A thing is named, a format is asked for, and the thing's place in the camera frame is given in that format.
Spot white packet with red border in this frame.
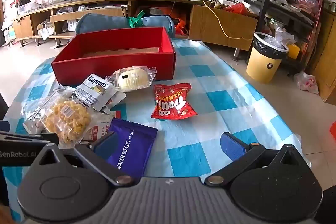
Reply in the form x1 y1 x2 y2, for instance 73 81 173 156
84 112 116 142

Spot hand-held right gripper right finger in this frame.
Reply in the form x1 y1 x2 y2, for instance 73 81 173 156
205 132 306 186

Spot red plastic bag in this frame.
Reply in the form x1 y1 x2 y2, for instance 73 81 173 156
223 2 248 14

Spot clear waffle packet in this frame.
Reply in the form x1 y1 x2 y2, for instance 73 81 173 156
39 95 93 148

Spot grey white cracker packet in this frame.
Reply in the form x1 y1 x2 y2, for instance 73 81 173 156
74 73 118 111

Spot white paper bag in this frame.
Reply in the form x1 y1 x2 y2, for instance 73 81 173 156
37 21 53 41

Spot white plastic bag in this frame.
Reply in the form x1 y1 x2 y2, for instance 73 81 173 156
293 71 319 94

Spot wooden television stand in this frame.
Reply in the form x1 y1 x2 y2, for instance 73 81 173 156
12 0 259 51

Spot red cardboard box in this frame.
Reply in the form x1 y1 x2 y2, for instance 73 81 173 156
51 27 176 86

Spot snack packets inside box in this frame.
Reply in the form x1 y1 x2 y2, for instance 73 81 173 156
105 66 157 93

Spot white pouch with red print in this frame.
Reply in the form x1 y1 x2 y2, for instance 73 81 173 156
101 90 127 114

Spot rolled blue blanket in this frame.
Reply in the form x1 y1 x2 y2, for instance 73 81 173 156
75 14 176 38

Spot yellow trash bin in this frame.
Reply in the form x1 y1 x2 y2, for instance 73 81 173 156
246 31 289 84

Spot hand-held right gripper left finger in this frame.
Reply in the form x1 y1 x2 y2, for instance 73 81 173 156
31 132 133 186

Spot red snack packet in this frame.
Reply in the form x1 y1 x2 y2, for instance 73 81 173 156
151 83 198 121

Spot blue checkered tablecloth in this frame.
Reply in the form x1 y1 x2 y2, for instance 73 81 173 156
3 39 313 214

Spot orange bag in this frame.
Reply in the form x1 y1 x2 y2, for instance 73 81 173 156
175 17 189 35

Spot green strap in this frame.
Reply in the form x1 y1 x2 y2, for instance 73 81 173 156
128 11 146 28

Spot purple wafer biscuit packet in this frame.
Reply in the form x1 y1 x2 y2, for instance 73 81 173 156
106 118 158 177

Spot white and blue carton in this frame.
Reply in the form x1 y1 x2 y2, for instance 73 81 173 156
67 19 80 31

